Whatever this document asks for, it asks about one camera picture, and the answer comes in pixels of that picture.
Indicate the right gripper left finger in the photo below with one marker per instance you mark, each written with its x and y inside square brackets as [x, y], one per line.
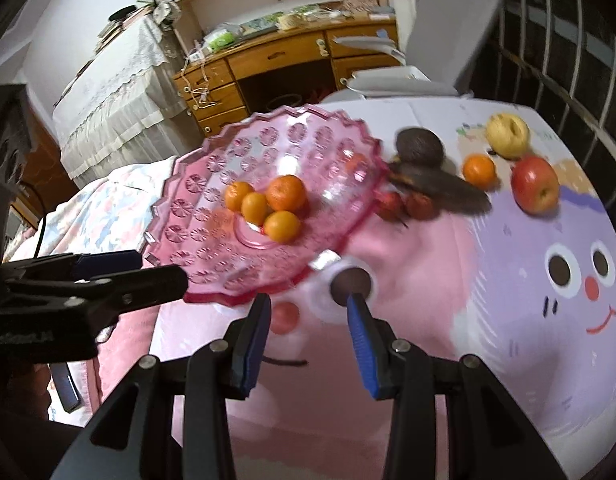
[248, 339]

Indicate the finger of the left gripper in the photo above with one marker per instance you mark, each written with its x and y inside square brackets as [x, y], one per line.
[140, 289]
[108, 263]

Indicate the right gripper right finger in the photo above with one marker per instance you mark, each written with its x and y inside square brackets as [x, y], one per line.
[371, 341]

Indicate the small mandarin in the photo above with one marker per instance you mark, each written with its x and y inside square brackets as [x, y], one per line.
[255, 209]
[235, 193]

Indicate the large orange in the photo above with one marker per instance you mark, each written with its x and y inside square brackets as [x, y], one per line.
[286, 193]

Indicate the overripe black banana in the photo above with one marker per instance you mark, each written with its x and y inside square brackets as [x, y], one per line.
[447, 191]

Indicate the dark avocado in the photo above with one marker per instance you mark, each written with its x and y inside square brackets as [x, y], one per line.
[420, 146]

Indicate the red apple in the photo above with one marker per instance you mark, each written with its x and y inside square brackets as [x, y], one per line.
[535, 186]

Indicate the yellow pear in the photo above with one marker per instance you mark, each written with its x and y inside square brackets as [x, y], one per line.
[508, 135]

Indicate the pastel patterned blanket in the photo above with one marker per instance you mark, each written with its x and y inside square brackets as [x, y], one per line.
[108, 215]

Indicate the black smartphone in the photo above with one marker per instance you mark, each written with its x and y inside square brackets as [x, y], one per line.
[68, 392]

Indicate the lace covered piano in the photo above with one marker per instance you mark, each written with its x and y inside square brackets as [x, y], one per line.
[124, 108]

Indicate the cartoon monster tablecloth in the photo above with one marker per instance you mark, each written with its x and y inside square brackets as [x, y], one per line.
[535, 298]

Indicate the pink plastic fruit bowl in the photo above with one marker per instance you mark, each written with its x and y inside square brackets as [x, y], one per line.
[228, 260]

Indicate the wooden desk with drawers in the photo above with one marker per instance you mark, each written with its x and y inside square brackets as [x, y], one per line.
[303, 65]

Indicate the grey office chair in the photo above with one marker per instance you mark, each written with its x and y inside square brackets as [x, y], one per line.
[446, 39]

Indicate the metal window grille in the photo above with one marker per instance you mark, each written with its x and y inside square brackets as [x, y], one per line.
[559, 58]

